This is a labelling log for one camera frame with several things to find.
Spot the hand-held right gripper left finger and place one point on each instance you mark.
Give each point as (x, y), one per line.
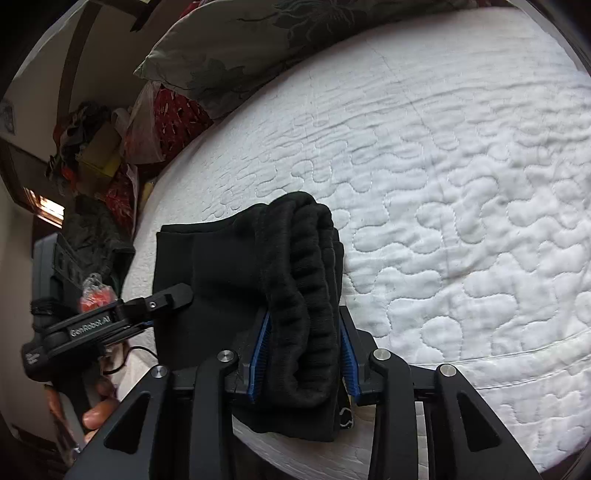
(258, 355)

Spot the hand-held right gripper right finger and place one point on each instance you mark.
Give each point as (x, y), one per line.
(348, 369)

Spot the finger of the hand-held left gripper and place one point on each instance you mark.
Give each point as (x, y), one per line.
(161, 299)
(134, 328)

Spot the black pants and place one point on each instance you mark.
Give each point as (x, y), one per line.
(221, 267)

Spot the person's left hand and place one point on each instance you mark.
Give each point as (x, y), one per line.
(101, 410)

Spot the dark cloth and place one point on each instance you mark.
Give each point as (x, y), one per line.
(99, 235)

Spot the red printed bag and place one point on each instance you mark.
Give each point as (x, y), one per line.
(121, 198)

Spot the window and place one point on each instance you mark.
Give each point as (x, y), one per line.
(44, 207)

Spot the yellow box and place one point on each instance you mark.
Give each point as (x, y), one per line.
(99, 152)

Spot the clear plastic bag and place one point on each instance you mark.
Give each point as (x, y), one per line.
(141, 129)

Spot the red patterned cloth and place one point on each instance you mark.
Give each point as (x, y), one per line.
(178, 120)

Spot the pile of dark clothes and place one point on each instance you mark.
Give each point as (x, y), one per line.
(78, 127)

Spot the white quilted bed cover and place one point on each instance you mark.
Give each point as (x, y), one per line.
(438, 184)

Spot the grey floral pillow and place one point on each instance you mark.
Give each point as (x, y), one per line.
(258, 50)

